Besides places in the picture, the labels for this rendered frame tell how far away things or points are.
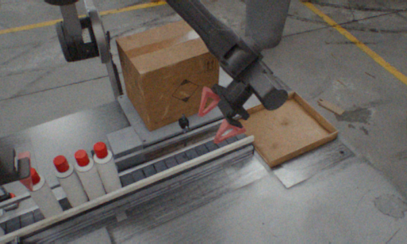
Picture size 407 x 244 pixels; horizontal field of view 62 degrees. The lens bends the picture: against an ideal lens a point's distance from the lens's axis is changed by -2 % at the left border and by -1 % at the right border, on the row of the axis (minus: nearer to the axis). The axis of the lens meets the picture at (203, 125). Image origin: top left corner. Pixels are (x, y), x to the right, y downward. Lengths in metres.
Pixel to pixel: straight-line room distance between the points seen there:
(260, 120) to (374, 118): 1.60
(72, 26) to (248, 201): 0.80
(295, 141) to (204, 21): 0.75
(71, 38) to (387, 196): 1.16
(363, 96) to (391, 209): 1.85
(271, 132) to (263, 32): 1.97
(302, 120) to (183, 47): 0.55
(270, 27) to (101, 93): 1.56
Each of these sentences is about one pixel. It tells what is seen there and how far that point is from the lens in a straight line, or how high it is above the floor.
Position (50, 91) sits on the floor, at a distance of 3.03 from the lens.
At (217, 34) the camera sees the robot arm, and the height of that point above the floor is 1.43.
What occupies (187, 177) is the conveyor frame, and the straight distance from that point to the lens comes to 1.13.
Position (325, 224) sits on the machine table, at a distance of 1.14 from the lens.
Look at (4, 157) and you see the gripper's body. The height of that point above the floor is 1.30.
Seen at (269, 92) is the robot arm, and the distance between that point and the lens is 0.70.
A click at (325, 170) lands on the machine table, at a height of 0.83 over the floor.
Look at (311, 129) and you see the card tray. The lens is 1.37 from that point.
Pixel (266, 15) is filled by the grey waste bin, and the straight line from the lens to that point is 3.12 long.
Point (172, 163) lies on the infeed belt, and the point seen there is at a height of 0.88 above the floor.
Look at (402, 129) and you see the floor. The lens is 2.85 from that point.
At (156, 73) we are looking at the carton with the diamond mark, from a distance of 1.13.
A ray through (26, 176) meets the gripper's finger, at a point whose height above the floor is 1.28.
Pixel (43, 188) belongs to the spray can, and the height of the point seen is 1.03.
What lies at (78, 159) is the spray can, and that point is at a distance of 0.95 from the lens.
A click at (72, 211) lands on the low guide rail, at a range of 1.07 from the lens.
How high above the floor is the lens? 1.78
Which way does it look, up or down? 46 degrees down
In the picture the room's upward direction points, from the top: straight up
